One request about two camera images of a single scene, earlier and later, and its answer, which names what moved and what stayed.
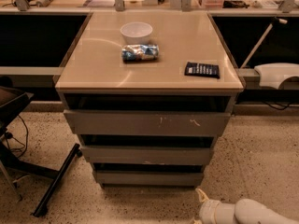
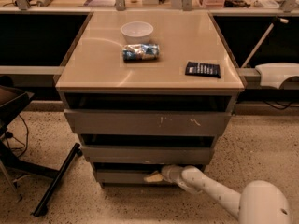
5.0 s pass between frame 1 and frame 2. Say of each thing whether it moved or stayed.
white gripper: moved
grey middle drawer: stayed
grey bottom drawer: stayed
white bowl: stayed
